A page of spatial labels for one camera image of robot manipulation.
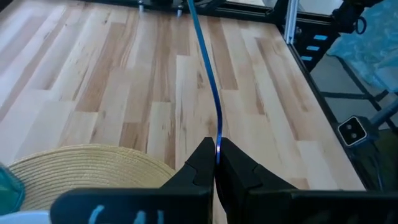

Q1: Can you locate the teal faceted plastic tumbler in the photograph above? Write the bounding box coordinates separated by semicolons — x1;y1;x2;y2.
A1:
0;162;26;217

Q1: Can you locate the grey metal bar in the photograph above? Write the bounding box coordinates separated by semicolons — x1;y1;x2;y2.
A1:
369;99;398;126

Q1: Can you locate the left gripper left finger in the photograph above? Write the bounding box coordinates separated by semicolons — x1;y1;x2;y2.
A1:
49;136;218;224

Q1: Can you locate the black box with blue labels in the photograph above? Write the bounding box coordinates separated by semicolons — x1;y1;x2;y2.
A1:
293;18;341;73

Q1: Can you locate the silver aluminium extrusion post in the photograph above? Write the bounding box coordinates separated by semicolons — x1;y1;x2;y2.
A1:
284;0;300;45

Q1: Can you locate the black bracket with cable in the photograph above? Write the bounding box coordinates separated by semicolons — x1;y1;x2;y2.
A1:
330;0;385;35

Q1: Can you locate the pale teal plastic sheet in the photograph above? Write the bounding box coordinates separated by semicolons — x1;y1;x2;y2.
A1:
326;0;398;95

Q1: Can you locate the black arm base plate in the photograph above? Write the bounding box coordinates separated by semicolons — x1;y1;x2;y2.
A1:
136;0;228;18

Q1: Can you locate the iridescent metal fork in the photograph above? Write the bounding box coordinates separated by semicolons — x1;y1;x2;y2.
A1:
185;0;224;166

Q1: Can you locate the round woven straw placemat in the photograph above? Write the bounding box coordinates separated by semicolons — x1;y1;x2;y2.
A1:
7;143;177;213

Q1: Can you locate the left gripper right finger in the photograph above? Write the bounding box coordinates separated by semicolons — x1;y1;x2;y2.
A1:
216;137;398;224

